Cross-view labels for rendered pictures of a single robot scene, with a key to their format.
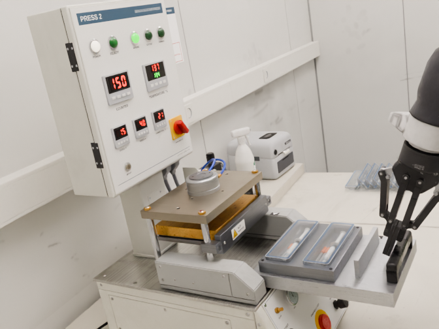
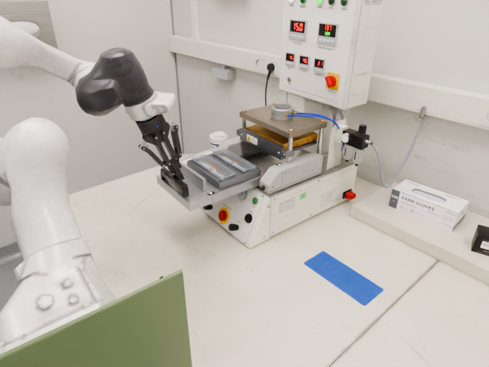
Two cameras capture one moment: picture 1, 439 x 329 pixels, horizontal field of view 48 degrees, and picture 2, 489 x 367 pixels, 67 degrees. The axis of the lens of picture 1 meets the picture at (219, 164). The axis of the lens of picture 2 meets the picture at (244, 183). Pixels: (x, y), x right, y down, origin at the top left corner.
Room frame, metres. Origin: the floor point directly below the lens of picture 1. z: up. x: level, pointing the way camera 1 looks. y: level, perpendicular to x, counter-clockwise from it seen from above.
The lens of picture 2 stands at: (1.40, -1.20, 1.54)
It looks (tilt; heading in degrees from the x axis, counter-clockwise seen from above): 29 degrees down; 109
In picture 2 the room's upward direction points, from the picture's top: straight up
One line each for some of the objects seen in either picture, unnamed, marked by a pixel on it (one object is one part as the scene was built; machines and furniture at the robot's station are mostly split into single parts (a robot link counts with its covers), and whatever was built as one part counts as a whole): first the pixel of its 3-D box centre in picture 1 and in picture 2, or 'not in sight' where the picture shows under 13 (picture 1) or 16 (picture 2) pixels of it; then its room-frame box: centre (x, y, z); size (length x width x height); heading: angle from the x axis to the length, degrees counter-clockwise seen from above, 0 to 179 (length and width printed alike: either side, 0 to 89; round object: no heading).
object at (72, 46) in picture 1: (134, 135); (319, 70); (1.22, 0.19, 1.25); 0.33 x 0.16 x 0.64; 146
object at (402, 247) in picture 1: (400, 254); (173, 181); (0.87, -0.32, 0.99); 0.15 x 0.02 x 0.04; 146
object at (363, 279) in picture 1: (334, 255); (211, 175); (0.95, -0.21, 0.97); 0.30 x 0.22 x 0.08; 56
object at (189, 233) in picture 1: (209, 205); (282, 129); (1.12, 0.04, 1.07); 0.22 x 0.17 x 0.10; 146
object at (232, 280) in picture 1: (208, 276); (243, 146); (0.97, 0.07, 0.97); 0.25 x 0.05 x 0.07; 56
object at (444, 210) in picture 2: not in sight; (427, 203); (1.67, 0.09, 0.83); 0.23 x 0.12 x 0.07; 153
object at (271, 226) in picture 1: (266, 222); (290, 172); (1.19, -0.09, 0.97); 0.26 x 0.05 x 0.07; 56
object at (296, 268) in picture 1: (312, 248); (223, 167); (0.97, -0.17, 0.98); 0.20 x 0.17 x 0.03; 146
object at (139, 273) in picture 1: (205, 256); (285, 160); (1.14, 0.08, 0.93); 0.46 x 0.35 x 0.01; 56
